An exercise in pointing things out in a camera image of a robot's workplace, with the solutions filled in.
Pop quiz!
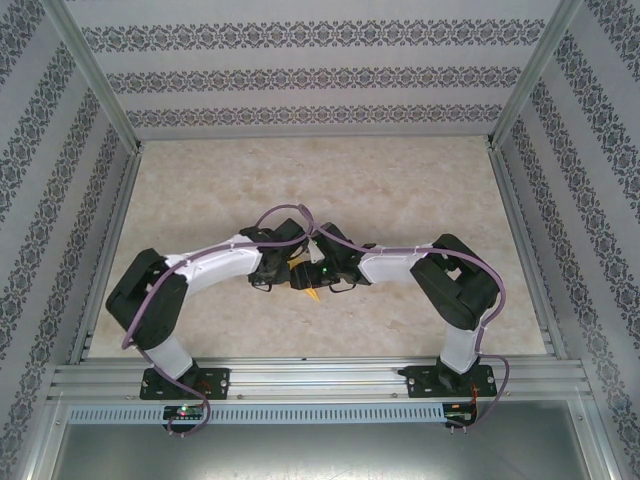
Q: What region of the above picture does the slotted grey cable duct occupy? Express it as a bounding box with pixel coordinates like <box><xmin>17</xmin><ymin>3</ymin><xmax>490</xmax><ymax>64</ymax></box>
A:
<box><xmin>67</xmin><ymin>402</ymin><xmax>479</xmax><ymax>426</ymax></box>

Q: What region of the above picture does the aluminium frame post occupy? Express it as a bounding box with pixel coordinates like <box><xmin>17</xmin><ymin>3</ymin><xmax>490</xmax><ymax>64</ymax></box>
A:
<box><xmin>41</xmin><ymin>0</ymin><xmax>144</xmax><ymax>154</ymax></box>
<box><xmin>485</xmin><ymin>0</ymin><xmax>586</xmax><ymax>151</ymax></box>

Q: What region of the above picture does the aluminium table side rail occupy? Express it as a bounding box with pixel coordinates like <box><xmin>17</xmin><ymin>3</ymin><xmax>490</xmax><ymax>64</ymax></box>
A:
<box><xmin>488</xmin><ymin>147</ymin><xmax>571</xmax><ymax>360</ymax></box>
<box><xmin>67</xmin><ymin>147</ymin><xmax>146</xmax><ymax>365</ymax></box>

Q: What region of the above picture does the grey sheet metal panel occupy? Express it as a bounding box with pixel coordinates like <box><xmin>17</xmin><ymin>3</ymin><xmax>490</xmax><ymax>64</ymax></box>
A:
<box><xmin>47</xmin><ymin>423</ymin><xmax>596</xmax><ymax>480</ymax></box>

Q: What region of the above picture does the yellow paper sheet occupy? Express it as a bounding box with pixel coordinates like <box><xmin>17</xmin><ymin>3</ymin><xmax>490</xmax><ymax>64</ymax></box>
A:
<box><xmin>286</xmin><ymin>254</ymin><xmax>322</xmax><ymax>305</ymax></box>

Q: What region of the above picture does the long aluminium mounting rail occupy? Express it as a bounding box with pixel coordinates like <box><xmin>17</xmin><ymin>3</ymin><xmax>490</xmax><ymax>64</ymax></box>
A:
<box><xmin>47</xmin><ymin>355</ymin><xmax>594</xmax><ymax>401</ymax></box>

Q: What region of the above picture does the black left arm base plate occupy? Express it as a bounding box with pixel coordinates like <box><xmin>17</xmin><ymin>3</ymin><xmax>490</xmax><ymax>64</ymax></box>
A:
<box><xmin>138</xmin><ymin>367</ymin><xmax>232</xmax><ymax>401</ymax></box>

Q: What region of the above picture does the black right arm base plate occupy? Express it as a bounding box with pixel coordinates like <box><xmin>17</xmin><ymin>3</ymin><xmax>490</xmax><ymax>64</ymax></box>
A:
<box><xmin>397</xmin><ymin>364</ymin><xmax>499</xmax><ymax>400</ymax></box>

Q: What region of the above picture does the short aluminium frame bar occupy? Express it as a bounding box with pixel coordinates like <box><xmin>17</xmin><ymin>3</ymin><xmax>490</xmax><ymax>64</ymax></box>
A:
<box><xmin>572</xmin><ymin>394</ymin><xmax>627</xmax><ymax>480</ymax></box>
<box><xmin>13</xmin><ymin>394</ymin><xmax>69</xmax><ymax>480</ymax></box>

